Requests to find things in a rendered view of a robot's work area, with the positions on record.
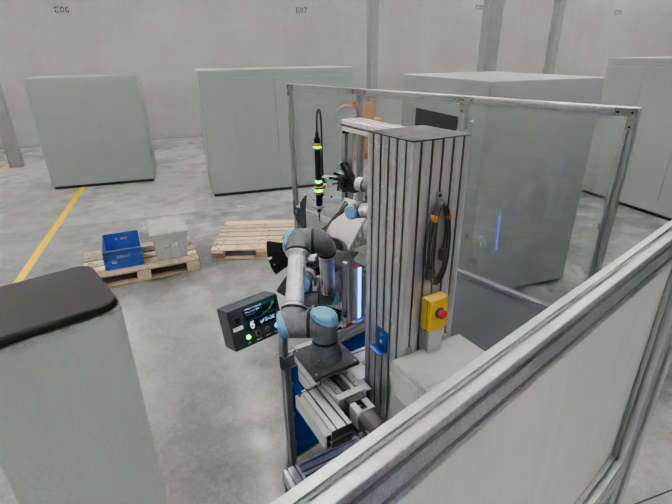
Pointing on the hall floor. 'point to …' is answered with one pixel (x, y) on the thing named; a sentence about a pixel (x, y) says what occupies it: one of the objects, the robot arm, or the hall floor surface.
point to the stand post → (347, 291)
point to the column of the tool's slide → (348, 154)
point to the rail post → (289, 417)
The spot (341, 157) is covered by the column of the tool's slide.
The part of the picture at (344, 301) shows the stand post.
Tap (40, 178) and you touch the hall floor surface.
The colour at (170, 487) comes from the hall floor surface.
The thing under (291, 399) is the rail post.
